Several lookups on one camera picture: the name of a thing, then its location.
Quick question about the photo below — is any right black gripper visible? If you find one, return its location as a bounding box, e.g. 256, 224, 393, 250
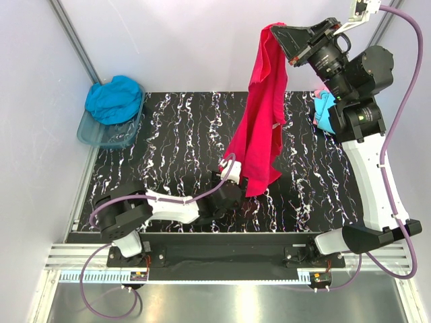
271, 17, 354, 103

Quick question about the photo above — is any red t shirt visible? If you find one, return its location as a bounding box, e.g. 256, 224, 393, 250
225, 22, 288, 197

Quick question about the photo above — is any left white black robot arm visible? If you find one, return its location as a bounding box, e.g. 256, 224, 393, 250
89, 180, 247, 266

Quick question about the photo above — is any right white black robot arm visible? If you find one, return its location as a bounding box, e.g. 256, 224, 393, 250
271, 17, 422, 267

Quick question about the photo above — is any folded light blue t shirt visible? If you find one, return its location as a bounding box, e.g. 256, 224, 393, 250
317, 93, 335, 135

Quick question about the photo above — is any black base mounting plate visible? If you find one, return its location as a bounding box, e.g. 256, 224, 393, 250
107, 233, 345, 283

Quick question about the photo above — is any blue crumpled t shirt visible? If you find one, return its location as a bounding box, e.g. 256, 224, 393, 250
84, 75, 143, 125

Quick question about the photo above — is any clear teal plastic bin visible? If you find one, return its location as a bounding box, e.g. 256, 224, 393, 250
77, 85, 145, 149

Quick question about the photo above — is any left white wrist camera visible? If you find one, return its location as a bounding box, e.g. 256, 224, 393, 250
220, 160, 242, 184

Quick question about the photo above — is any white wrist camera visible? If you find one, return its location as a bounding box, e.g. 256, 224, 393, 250
220, 160, 242, 184
334, 0, 381, 35

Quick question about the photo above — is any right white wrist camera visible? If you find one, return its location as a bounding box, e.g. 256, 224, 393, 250
334, 0, 381, 35

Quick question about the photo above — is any right aluminium corner post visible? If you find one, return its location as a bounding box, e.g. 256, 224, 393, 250
368, 0, 405, 46

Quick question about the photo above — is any aluminium corner post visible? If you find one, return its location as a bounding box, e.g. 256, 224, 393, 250
368, 0, 405, 46
48, 0, 102, 83

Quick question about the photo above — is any white slotted cable duct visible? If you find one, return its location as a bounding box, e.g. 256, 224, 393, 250
59, 271, 149, 284

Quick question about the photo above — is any left aluminium corner post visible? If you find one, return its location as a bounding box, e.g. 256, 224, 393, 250
48, 0, 102, 83

